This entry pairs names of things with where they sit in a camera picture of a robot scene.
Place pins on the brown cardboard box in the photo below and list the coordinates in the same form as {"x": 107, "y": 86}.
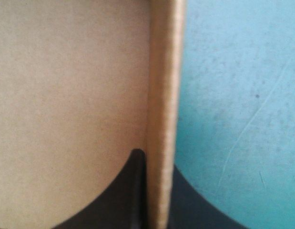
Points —
{"x": 73, "y": 95}

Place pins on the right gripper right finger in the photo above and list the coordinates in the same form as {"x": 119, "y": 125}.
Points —
{"x": 192, "y": 210}

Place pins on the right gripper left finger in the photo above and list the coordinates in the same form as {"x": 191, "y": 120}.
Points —
{"x": 118, "y": 202}

